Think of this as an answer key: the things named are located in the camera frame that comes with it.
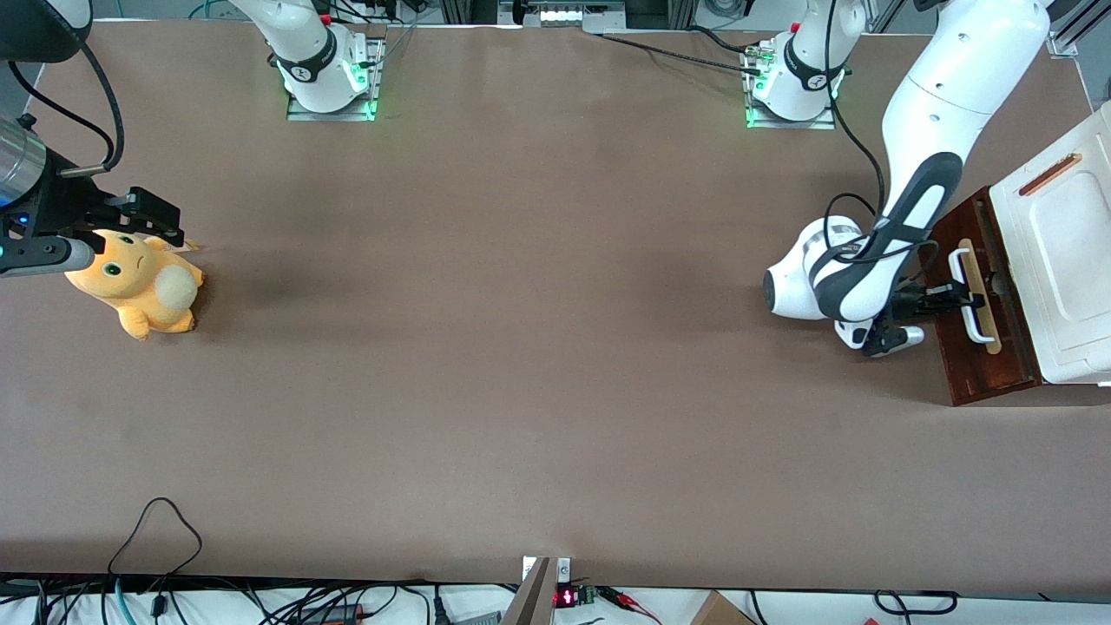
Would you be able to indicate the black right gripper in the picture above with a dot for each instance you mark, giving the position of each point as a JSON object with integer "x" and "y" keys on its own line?
{"x": 61, "y": 202}

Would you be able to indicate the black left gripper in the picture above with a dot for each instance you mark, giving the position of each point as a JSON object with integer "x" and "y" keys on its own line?
{"x": 909, "y": 303}

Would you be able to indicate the dark brown wooden drawer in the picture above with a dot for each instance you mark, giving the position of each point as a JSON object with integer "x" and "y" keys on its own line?
{"x": 959, "y": 373}

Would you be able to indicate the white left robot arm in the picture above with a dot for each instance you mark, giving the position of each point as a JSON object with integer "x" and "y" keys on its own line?
{"x": 955, "y": 78}

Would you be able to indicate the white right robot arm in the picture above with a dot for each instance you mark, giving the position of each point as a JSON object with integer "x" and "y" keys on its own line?
{"x": 312, "y": 52}

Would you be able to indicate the orange plush toy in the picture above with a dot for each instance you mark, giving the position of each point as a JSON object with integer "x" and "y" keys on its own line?
{"x": 139, "y": 286}

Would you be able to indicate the white cabinet box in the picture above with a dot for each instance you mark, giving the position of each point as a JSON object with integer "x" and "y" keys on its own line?
{"x": 1076, "y": 260}

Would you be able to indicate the brown cardboard box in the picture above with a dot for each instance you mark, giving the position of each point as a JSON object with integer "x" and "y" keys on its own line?
{"x": 720, "y": 610}

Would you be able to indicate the black power adapter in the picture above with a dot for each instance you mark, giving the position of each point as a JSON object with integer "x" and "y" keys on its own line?
{"x": 334, "y": 615}

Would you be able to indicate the red clip leads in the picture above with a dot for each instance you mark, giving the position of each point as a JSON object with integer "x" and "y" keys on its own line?
{"x": 629, "y": 601}

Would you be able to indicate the white power strip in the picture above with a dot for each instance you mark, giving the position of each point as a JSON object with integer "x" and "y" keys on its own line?
{"x": 573, "y": 13}

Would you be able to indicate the red LED display board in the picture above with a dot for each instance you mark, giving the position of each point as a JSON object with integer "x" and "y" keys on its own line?
{"x": 568, "y": 596}

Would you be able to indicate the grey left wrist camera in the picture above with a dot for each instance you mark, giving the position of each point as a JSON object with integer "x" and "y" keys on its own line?
{"x": 898, "y": 338}

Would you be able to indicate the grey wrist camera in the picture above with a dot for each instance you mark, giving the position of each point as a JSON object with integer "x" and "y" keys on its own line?
{"x": 898, "y": 338}
{"x": 43, "y": 256}

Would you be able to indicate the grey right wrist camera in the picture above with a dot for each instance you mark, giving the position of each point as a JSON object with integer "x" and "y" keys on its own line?
{"x": 43, "y": 256}

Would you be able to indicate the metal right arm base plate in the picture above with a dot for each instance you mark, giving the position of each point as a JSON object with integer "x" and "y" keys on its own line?
{"x": 330, "y": 115}

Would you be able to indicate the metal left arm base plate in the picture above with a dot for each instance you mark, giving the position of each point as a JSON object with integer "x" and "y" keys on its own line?
{"x": 790, "y": 121}

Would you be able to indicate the aluminium frame extrusion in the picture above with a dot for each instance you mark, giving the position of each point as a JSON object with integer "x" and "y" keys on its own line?
{"x": 1063, "y": 30}

